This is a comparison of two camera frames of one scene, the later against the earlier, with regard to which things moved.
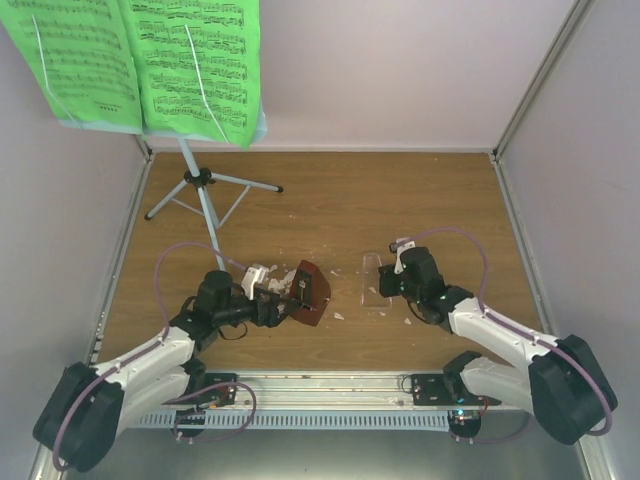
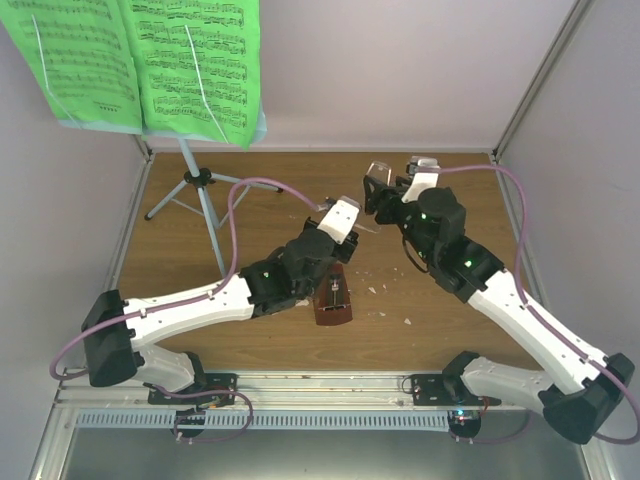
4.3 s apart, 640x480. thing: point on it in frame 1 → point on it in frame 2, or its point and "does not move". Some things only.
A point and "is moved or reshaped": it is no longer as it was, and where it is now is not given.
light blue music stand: x=203 y=178 does not move
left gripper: x=271 y=319 → x=350 y=246
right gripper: x=387 y=289 → x=383 y=194
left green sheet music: x=80 y=54 does not move
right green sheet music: x=197 y=68 does not move
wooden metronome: x=310 y=292 is moved or reshaped
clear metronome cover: x=370 y=295 → x=380 y=171
